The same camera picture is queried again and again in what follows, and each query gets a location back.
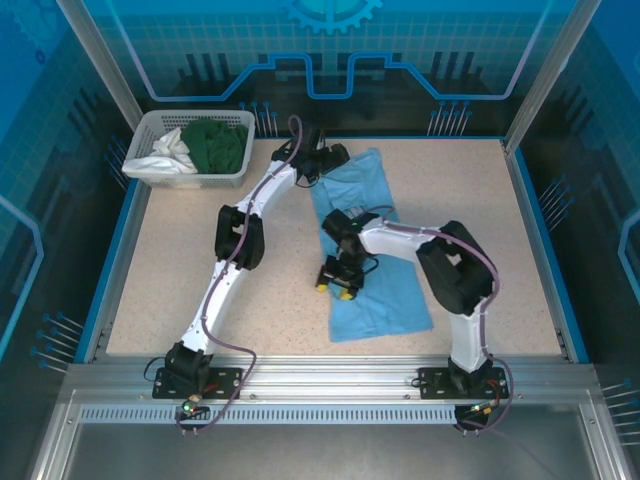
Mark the light blue printed t-shirt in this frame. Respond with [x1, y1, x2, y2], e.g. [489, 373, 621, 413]
[309, 146, 435, 344]

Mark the white plastic laundry basket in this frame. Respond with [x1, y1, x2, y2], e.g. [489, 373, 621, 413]
[121, 109, 257, 190]

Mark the dark green t-shirt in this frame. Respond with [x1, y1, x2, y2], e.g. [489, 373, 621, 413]
[179, 118, 250, 176]

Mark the steel front panel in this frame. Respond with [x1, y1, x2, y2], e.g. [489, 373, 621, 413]
[29, 389, 634, 480]

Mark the white t-shirt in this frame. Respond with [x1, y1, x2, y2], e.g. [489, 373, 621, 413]
[123, 127, 199, 176]

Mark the aluminium mounting rail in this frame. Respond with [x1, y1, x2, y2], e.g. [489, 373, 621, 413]
[64, 355, 599, 401]

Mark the slotted grey cable duct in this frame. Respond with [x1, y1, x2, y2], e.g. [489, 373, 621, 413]
[78, 405, 459, 424]

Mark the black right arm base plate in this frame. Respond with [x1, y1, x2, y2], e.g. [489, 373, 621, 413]
[417, 367, 510, 401]

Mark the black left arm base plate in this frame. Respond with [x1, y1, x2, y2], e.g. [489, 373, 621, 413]
[152, 367, 244, 401]

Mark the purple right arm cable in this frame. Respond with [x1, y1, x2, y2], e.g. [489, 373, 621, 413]
[364, 205, 514, 435]

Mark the aluminium table side rail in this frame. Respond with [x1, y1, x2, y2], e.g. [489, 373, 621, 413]
[82, 177, 154, 364]
[502, 139, 574, 362]

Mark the aluminium frame post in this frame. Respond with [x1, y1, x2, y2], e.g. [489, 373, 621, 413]
[502, 0, 604, 154]
[54, 0, 144, 121]

